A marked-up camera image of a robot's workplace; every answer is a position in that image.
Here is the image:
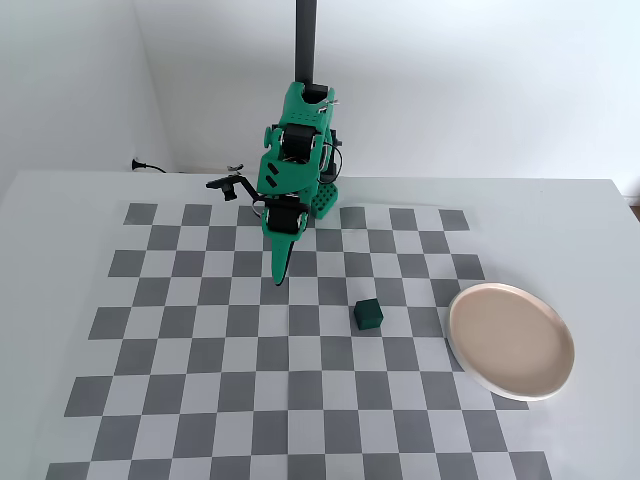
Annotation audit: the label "black camera cable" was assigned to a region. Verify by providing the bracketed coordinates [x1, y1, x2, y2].
[319, 142, 347, 182]

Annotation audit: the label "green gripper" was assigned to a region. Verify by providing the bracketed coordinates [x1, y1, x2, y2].
[260, 195, 309, 290]

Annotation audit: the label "beige round plate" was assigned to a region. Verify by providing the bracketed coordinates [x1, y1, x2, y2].
[446, 282, 576, 402]

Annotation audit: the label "black wall plug cable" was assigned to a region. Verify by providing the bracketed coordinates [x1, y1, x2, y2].
[130, 157, 169, 175]

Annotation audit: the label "black vertical pole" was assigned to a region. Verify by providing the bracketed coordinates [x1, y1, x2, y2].
[294, 0, 320, 96]

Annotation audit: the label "grey checkerboard mat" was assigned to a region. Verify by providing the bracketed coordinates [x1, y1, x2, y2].
[47, 202, 554, 480]

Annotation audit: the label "dark green dice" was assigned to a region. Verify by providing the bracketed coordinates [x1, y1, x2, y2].
[353, 297, 385, 332]

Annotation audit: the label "black wrist camera board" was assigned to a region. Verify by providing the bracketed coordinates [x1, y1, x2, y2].
[205, 172, 257, 204]

